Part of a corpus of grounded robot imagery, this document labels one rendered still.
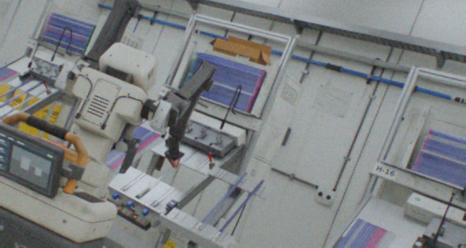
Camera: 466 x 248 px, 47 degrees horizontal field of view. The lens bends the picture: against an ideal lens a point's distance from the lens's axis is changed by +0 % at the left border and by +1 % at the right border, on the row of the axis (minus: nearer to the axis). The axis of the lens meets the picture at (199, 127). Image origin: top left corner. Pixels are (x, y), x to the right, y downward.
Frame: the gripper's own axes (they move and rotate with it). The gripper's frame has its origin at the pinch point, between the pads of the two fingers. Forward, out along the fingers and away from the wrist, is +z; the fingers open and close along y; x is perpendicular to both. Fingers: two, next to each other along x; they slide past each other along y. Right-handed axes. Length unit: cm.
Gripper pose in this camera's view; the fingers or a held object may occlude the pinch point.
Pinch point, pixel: (175, 166)
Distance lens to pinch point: 298.0
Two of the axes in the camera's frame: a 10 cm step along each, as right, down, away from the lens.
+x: -6.2, 4.1, -6.6
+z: 0.3, 8.6, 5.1
